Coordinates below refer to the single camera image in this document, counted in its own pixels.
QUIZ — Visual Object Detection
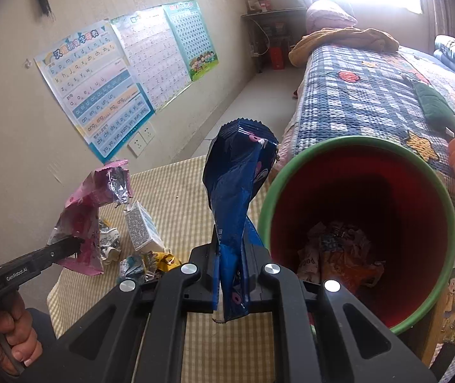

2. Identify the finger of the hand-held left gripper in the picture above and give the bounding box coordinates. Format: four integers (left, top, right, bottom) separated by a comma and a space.
32, 237, 85, 266

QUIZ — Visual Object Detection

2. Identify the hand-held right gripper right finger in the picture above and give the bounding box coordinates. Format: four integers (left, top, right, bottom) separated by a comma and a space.
243, 231, 437, 383

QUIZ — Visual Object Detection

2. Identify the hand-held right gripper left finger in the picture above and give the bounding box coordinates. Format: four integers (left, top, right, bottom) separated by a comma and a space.
52, 227, 220, 383

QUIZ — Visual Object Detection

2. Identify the pink foil snack wrapper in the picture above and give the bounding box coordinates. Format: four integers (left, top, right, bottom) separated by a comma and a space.
48, 159, 133, 276

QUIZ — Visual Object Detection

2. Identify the light blue wrapper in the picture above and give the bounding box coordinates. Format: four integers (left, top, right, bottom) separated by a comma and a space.
118, 255, 148, 284

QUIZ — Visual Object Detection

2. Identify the blue snack bag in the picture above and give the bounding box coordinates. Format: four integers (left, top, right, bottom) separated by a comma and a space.
203, 117, 280, 324

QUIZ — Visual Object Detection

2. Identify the red bin with green rim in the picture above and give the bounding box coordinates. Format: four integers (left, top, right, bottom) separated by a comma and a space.
257, 136, 455, 336

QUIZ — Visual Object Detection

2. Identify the person's left hand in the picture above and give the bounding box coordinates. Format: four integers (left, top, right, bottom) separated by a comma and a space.
0, 293, 39, 373

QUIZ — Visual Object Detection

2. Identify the yellow pyramid wrapper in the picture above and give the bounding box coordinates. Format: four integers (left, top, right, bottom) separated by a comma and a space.
142, 251, 182, 274

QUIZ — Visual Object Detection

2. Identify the white green crumpled wrapper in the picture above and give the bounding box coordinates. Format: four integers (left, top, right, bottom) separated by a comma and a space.
98, 219, 122, 258

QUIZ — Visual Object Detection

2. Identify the white milk carton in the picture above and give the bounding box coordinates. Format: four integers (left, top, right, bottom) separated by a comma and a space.
124, 201, 165, 253

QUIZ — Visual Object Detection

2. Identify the checkered tablecloth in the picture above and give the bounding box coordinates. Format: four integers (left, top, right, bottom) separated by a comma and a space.
46, 154, 312, 383

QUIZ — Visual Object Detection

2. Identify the brown crumpled paper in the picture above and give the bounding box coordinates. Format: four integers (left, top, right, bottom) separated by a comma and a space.
307, 219, 372, 264

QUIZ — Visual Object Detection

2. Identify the pink bed sheet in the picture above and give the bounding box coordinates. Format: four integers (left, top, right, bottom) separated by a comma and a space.
281, 88, 304, 160

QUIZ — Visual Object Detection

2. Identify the bed with plaid quilt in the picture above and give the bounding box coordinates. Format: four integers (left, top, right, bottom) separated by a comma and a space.
289, 44, 455, 224

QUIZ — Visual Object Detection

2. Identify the yellow blanket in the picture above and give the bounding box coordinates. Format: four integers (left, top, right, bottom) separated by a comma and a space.
288, 27, 399, 66

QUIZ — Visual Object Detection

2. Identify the green cloth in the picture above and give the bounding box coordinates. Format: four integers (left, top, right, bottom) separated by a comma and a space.
413, 80, 455, 138

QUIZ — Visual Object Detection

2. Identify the dark wooden shelf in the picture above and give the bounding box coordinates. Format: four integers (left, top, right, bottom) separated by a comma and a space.
241, 7, 308, 74

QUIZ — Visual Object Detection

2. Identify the pink pillow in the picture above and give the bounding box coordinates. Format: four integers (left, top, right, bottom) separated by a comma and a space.
305, 0, 358, 33

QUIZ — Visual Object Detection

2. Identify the phonics wall poster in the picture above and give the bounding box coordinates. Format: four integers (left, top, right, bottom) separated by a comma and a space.
34, 20, 156, 160

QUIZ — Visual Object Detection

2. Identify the white chart wall poster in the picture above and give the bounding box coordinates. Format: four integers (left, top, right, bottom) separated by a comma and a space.
110, 6, 192, 112

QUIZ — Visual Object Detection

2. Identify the green chart wall poster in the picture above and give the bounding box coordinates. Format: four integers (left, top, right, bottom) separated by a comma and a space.
163, 0, 220, 82

